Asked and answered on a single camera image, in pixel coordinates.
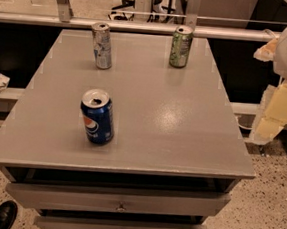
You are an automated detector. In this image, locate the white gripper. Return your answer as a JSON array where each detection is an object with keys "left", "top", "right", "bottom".
[{"left": 250, "top": 27, "right": 287, "bottom": 145}]

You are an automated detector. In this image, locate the blue pepsi can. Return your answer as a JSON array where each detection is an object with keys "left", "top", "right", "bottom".
[{"left": 80, "top": 88, "right": 114, "bottom": 145}]

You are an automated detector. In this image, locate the green soda can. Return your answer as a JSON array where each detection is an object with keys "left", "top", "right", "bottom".
[{"left": 169, "top": 25, "right": 194, "bottom": 68}]

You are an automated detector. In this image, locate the silver redbull can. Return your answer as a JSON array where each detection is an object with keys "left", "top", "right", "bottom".
[{"left": 92, "top": 22, "right": 112, "bottom": 69}]

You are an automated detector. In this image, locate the grey drawer cabinet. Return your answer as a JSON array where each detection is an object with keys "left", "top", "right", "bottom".
[{"left": 0, "top": 29, "right": 254, "bottom": 226}]

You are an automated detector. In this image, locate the black office chair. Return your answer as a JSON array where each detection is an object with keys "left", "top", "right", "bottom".
[{"left": 109, "top": 0, "right": 175, "bottom": 23}]

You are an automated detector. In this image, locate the metal railing bar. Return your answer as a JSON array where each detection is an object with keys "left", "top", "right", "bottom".
[{"left": 0, "top": 12, "right": 280, "bottom": 42}]

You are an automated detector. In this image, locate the upper grey drawer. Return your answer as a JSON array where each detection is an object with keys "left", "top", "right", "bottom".
[{"left": 6, "top": 183, "right": 231, "bottom": 216}]

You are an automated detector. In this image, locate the black shoe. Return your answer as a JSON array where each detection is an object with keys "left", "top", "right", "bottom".
[{"left": 0, "top": 200, "right": 18, "bottom": 229}]

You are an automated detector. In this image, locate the white cable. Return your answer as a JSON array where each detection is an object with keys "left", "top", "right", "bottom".
[{"left": 235, "top": 115, "right": 255, "bottom": 132}]

